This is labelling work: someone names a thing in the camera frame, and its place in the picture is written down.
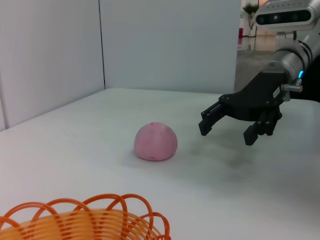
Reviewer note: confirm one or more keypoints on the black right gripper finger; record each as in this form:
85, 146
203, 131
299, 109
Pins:
252, 135
207, 125

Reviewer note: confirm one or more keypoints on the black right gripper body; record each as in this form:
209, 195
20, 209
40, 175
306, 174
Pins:
257, 100

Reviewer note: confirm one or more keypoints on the pink peach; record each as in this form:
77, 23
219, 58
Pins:
155, 142

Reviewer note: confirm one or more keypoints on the orange woven plastic basket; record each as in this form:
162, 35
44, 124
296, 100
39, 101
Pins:
75, 220

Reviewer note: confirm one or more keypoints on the dark robot torso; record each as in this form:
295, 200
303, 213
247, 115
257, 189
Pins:
313, 82

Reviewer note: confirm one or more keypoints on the pink sign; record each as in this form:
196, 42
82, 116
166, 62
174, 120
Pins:
240, 37

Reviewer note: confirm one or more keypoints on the white partition panel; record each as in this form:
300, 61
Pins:
170, 45
50, 62

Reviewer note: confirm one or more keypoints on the green potted plant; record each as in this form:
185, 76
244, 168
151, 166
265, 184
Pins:
250, 8

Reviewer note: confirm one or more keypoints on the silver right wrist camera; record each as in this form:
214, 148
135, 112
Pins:
285, 18

